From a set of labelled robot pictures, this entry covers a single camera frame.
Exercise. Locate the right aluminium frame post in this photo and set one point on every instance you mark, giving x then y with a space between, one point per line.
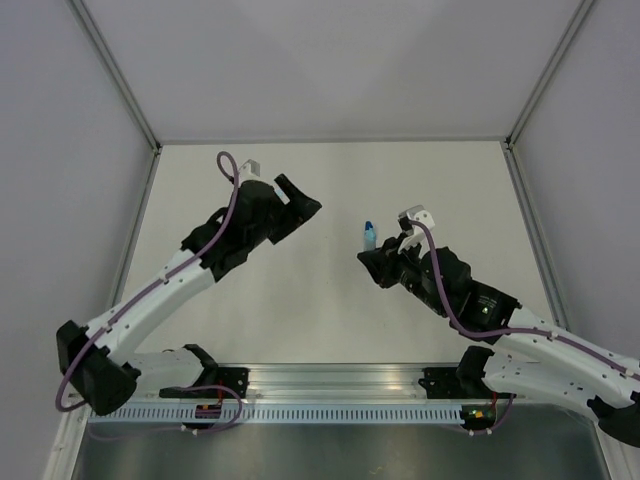
551 67

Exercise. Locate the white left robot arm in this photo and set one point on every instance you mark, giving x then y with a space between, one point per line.
100 359

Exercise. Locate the white slotted cable duct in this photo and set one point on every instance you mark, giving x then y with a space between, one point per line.
273 413

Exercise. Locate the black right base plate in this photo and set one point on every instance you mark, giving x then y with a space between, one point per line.
453 383

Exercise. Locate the aluminium frame post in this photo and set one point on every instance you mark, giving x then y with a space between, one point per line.
551 67
93 33

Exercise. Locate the light blue pen cap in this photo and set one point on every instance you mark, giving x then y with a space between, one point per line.
281 194

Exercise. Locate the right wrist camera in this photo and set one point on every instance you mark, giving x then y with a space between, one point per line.
413 223

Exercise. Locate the left aluminium frame post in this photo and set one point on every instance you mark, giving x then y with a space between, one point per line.
93 33

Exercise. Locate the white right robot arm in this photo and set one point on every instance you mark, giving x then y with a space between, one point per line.
516 352

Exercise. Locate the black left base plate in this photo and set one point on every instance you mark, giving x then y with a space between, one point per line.
213 383

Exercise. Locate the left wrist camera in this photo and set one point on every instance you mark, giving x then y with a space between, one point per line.
249 170

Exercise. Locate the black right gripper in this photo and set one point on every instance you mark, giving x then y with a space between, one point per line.
382 262

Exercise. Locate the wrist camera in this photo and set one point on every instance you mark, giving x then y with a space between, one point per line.
249 170
413 223

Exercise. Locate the aluminium mounting rail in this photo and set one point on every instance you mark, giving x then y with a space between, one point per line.
334 383

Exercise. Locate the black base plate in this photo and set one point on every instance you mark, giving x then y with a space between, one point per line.
453 383
213 383

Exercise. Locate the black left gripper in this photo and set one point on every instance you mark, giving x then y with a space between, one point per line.
294 214

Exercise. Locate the translucent light blue cap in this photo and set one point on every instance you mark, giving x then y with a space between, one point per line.
369 239

